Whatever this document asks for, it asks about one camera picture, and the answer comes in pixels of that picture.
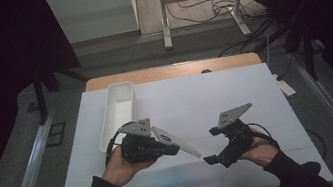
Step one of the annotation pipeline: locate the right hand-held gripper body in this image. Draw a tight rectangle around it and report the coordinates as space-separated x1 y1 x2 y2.
210 102 262 170

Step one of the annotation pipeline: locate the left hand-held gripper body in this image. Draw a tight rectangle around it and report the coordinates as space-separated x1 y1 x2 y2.
117 116 166 167

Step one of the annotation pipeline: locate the person's right hand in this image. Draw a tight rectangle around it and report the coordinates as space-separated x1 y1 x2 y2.
234 124 283 172

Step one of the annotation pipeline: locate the person's left hand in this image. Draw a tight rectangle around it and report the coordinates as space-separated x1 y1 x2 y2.
96 140 159 187

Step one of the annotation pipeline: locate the white board table cover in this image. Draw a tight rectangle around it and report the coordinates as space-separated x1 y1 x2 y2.
37 55 333 187

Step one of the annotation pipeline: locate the white plastic storage bin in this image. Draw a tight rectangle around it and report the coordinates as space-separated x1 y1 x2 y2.
90 79 146 154

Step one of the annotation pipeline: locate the white power strip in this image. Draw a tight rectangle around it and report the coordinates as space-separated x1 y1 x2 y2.
272 70 297 99

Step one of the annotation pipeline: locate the wooden table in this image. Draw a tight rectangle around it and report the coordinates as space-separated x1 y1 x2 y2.
83 50 263 93

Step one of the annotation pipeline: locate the black metal stand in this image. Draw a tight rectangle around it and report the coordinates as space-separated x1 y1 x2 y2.
279 16 322 86
29 60 95 127

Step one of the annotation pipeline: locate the white cabinet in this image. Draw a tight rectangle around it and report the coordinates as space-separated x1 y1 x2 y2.
45 0 143 48

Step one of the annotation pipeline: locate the right hand-held gripper cable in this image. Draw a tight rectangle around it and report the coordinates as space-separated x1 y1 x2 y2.
245 119 281 155

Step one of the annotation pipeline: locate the hand-held gripper cable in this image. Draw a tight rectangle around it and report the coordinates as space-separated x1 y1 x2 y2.
245 119 281 155
100 121 141 167

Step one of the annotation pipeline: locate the left hand-held gripper cable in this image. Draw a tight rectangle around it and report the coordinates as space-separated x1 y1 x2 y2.
100 121 141 167

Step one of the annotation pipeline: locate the thin black floor cable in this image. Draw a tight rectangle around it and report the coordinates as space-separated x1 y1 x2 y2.
306 125 330 162

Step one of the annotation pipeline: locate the black floor socket frame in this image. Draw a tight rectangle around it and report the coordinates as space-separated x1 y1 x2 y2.
42 121 70 148

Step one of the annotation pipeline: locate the black power strip cable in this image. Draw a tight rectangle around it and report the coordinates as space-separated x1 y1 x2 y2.
272 52 299 82

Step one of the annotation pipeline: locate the tangle of black floor cables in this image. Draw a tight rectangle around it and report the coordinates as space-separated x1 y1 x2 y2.
164 0 285 66

